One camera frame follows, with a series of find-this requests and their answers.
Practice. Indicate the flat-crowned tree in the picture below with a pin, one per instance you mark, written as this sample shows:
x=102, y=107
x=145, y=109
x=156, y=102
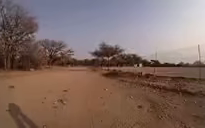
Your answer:
x=106, y=51

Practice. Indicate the small white structure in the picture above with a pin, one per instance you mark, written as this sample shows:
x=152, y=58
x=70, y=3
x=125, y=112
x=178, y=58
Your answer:
x=137, y=65

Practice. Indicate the broad bare tree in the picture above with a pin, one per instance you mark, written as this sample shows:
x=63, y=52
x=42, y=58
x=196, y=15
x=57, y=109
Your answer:
x=53, y=50

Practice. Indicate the thin fence pole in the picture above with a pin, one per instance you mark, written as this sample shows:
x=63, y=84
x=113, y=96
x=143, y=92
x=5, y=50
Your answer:
x=155, y=63
x=199, y=61

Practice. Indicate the group of bare trees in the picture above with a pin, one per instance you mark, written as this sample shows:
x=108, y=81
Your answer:
x=11, y=40

